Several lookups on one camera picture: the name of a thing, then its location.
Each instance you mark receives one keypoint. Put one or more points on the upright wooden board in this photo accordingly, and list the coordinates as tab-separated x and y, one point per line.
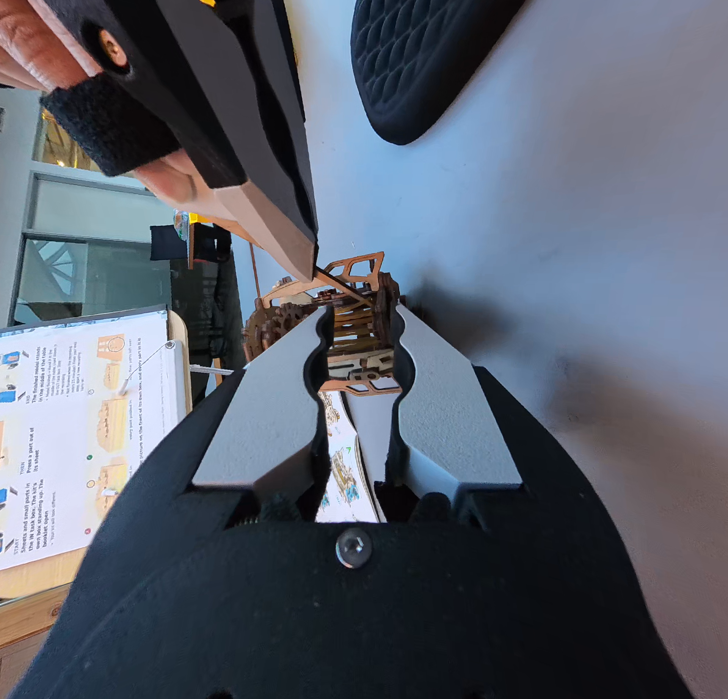
191	249

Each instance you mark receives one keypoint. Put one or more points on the glass partition window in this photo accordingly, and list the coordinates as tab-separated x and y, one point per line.
85	278

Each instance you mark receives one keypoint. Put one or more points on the clear plastic packet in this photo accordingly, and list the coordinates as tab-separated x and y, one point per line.
182	227

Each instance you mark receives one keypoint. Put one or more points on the black quilted pad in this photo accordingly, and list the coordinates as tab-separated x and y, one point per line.
432	45

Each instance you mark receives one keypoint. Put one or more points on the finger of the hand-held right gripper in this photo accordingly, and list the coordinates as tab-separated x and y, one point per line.
261	232
287	84

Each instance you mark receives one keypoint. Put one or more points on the illustrated instruction booklet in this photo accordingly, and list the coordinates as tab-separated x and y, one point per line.
344	471

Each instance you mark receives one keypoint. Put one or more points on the wooden gear model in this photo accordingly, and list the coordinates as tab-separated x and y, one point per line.
369	377

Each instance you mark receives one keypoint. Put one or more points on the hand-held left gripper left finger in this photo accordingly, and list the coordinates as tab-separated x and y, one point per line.
256	426

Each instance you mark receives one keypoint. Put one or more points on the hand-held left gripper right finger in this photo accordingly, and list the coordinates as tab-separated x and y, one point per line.
449	426

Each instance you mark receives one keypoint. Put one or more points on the printed instruction sheet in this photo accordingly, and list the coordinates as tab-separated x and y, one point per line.
68	426

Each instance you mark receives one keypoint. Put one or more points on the black and red bag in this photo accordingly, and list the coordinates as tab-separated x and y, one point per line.
213	247

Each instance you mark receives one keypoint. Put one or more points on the person's right hand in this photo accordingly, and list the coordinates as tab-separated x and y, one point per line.
182	190

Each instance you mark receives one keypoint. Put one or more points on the thin wooden model part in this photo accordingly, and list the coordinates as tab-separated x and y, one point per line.
341	283

